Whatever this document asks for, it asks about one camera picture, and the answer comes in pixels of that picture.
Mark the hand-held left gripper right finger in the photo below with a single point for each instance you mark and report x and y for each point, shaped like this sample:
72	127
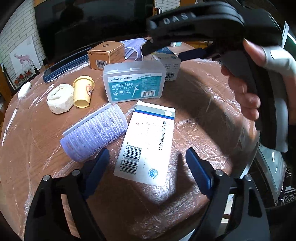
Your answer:
198	171

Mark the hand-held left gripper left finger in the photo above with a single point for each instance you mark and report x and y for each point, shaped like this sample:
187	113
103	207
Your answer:
99	164

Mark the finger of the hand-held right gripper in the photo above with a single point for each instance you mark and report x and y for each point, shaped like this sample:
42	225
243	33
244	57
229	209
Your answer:
150	47

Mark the white box with teal print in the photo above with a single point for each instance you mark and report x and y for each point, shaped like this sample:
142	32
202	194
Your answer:
170	67

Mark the purple hair roller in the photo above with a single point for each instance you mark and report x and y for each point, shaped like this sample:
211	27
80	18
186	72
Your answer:
92	136

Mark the clear dental floss box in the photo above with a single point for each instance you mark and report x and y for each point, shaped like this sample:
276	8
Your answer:
129	85

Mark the white bumpy plastic sheet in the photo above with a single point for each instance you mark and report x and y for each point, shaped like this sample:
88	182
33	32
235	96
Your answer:
81	121

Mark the white medicine box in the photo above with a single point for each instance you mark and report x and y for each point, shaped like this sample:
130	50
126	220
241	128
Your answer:
148	143

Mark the white tissue lump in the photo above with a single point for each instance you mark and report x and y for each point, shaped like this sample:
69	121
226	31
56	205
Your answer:
60	99

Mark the person's right hand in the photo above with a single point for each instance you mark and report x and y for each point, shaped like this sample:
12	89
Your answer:
245	104

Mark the brown cardboard box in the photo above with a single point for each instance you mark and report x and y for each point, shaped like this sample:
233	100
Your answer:
104	53

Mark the black television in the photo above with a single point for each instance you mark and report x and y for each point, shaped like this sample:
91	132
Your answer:
92	20

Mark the round glass side table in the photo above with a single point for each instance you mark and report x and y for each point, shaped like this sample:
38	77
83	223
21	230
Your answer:
266	166

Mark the small yellow cup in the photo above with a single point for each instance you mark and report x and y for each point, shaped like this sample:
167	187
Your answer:
82	92

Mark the dark blue keyboard tray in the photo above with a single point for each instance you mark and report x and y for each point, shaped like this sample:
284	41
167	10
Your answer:
60	69

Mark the white computer mouse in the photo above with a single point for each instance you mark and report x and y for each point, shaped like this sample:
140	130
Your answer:
24	90

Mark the deer painting canvas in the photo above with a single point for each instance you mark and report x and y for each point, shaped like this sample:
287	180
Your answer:
25	60

